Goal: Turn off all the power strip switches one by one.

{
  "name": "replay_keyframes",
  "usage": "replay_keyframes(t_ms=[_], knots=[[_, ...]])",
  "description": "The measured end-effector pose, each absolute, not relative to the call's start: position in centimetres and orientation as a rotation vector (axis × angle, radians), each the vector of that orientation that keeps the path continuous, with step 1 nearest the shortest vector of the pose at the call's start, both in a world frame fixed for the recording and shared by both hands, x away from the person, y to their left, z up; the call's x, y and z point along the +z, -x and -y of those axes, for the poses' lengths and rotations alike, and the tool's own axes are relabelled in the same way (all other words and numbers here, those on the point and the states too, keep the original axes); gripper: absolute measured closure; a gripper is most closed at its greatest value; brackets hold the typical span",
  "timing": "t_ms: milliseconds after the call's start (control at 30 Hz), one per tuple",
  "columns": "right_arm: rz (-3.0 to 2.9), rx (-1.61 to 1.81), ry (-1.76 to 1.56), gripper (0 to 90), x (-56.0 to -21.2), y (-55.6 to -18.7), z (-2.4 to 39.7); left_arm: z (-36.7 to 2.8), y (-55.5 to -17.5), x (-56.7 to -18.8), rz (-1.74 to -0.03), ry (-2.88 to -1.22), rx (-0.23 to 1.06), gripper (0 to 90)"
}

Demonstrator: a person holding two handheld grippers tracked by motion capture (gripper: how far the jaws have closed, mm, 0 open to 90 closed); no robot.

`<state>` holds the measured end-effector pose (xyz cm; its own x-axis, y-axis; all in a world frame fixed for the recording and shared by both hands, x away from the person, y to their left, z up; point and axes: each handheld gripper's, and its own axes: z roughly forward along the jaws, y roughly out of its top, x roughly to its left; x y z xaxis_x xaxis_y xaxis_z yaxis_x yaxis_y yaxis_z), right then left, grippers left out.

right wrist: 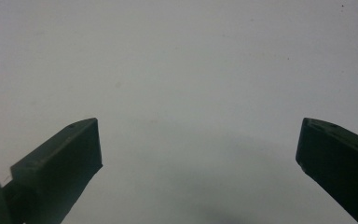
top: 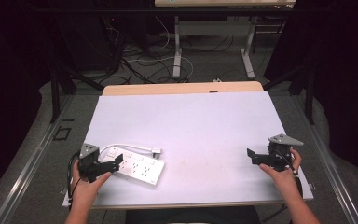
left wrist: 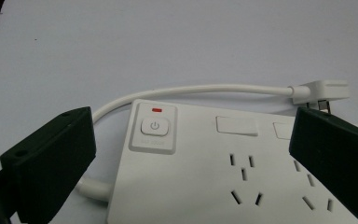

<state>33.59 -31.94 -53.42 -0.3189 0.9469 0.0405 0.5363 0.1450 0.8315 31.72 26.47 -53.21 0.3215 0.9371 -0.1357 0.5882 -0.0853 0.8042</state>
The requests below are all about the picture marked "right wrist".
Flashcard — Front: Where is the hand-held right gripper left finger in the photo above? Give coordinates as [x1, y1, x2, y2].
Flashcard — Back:
[2, 117, 103, 224]

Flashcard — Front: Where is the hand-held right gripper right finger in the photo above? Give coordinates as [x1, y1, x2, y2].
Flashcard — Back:
[295, 117, 358, 224]

